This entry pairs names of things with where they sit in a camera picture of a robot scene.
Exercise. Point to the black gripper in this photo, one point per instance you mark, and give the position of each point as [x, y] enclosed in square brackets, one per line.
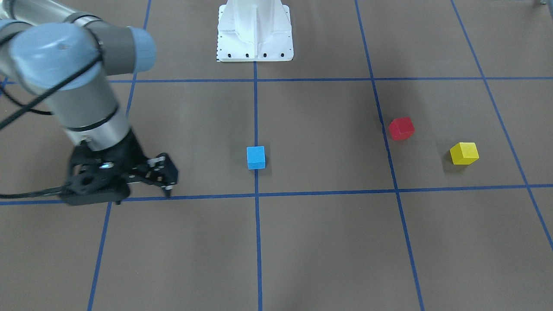
[128, 154]

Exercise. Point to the blue block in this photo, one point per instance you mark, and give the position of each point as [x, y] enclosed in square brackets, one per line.
[256, 158]

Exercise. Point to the red block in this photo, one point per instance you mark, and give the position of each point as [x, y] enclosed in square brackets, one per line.
[401, 128]

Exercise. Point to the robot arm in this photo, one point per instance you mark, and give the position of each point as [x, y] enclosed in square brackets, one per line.
[64, 57]

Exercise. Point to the yellow block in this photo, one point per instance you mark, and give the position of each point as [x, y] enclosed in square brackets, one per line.
[464, 153]

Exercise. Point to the white pedestal mount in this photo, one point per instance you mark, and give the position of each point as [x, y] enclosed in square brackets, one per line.
[254, 31]

